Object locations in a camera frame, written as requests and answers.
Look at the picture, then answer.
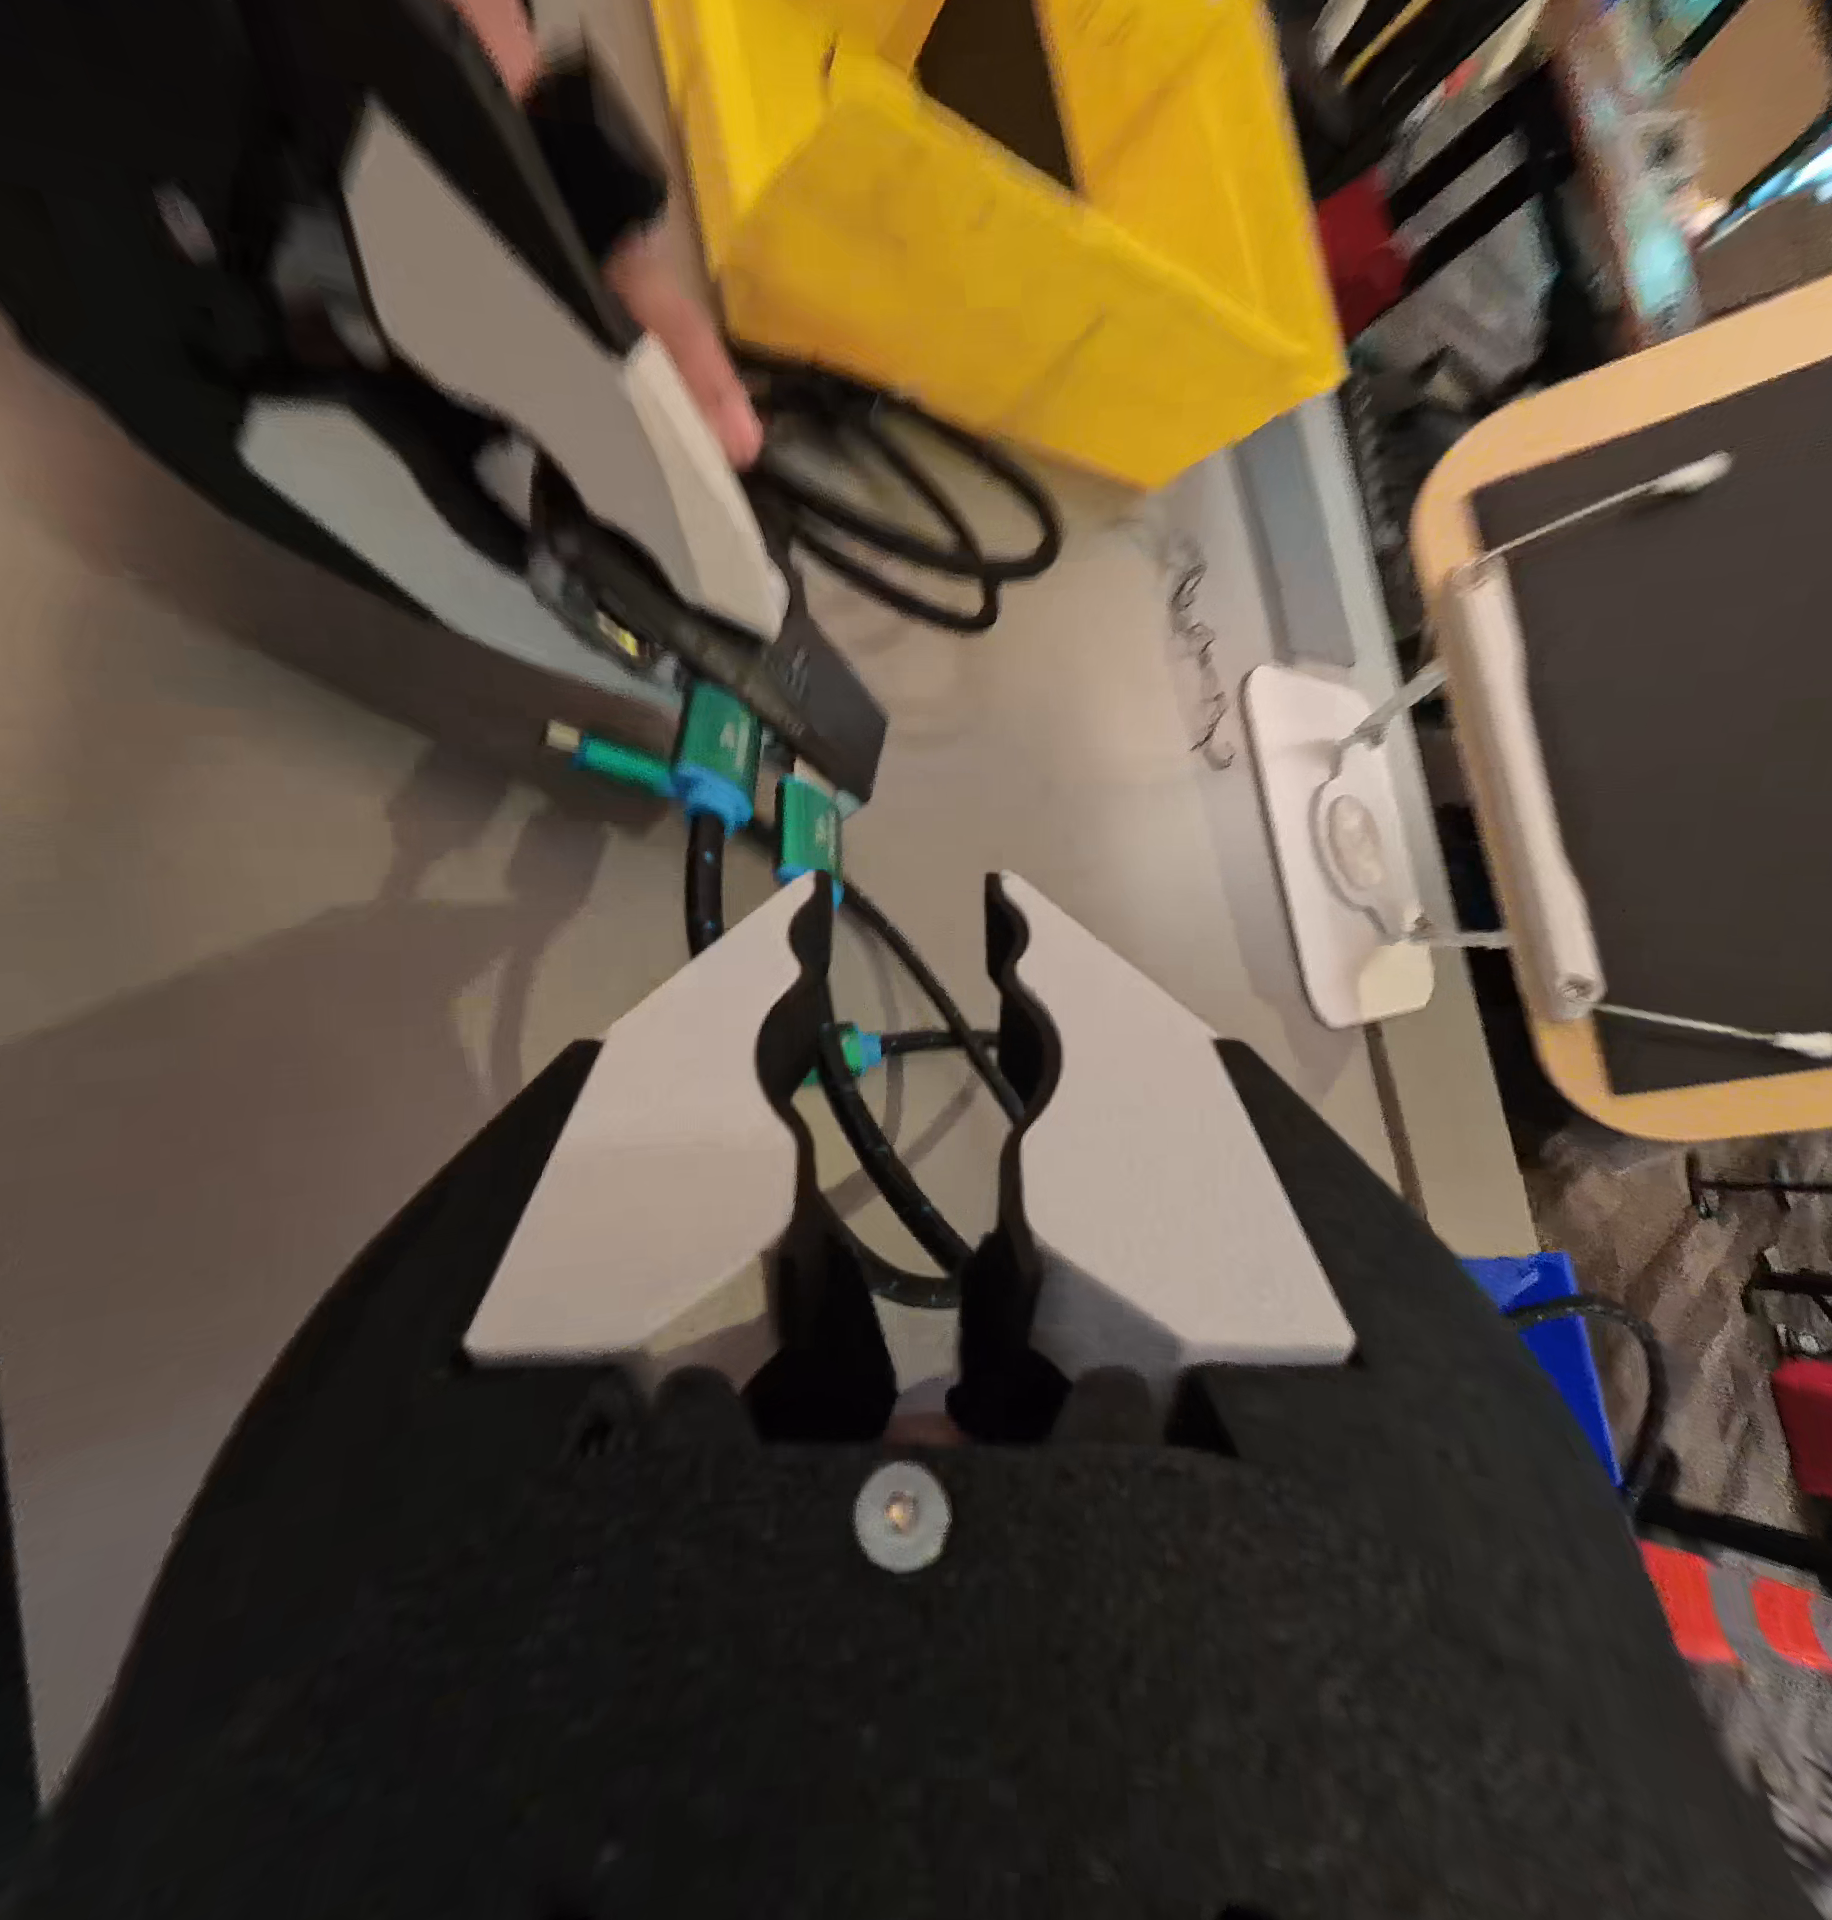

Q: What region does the tangled thin black wire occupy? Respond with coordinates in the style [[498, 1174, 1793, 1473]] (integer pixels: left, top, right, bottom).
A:
[[1151, 536, 1252, 766]]

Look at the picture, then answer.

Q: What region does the orange traffic cone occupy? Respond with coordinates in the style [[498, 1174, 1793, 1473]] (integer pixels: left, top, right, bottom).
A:
[[1633, 1543, 1832, 1681]]

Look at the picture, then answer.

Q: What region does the blue plastic bin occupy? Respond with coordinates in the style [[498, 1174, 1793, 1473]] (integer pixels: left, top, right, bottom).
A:
[[1463, 1256, 1625, 1484]]

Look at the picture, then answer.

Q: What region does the person's left hand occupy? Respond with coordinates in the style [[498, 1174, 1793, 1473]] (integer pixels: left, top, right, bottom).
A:
[[451, 0, 766, 474]]

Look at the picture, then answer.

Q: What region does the wooden-framed black panel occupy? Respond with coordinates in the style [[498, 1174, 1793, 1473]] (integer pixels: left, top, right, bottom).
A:
[[1406, 264, 1832, 1146]]

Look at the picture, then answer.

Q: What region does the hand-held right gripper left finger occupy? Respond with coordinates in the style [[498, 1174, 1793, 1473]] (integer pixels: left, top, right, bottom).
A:
[[463, 876, 870, 1433]]

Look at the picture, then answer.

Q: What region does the yellow plastic bin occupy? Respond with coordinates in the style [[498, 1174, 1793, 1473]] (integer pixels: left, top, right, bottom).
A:
[[656, 0, 1353, 490]]

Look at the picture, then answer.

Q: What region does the black bin divider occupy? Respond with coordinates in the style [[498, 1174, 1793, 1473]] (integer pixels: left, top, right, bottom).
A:
[[919, 0, 1072, 185]]

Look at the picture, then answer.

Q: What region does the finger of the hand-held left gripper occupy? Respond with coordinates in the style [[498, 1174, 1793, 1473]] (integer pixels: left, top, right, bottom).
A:
[[345, 107, 788, 641], [240, 395, 624, 710]]

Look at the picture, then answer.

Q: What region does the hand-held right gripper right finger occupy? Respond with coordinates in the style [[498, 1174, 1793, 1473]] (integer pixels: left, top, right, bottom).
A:
[[959, 876, 1353, 1433]]

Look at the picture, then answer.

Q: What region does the black braided hdmi cable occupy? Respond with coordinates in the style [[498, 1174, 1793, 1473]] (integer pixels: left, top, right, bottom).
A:
[[770, 766, 1036, 1174], [542, 718, 684, 812], [673, 687, 982, 1308]]

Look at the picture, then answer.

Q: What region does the black hdmi switch with cable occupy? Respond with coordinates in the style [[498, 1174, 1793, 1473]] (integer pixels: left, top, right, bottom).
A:
[[526, 373, 1068, 807]]

